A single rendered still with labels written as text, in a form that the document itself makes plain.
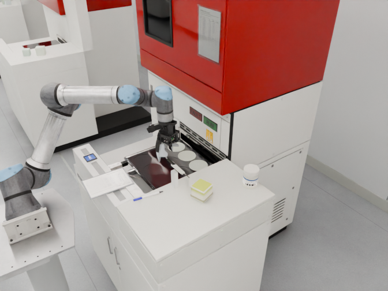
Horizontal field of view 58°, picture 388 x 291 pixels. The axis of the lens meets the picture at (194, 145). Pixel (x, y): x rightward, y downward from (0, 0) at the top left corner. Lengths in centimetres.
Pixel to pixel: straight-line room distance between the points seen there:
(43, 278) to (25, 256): 30
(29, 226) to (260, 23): 134
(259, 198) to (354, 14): 177
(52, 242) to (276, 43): 136
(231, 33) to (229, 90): 26
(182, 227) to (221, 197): 25
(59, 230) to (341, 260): 190
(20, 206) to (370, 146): 251
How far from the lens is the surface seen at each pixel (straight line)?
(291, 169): 235
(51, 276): 197
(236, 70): 160
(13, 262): 169
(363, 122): 307
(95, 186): 169
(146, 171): 184
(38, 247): 170
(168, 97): 152
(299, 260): 267
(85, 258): 268
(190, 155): 194
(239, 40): 157
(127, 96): 142
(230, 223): 150
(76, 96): 155
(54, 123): 176
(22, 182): 173
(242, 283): 194
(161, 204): 155
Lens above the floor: 202
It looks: 34 degrees down
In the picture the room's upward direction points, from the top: straight up
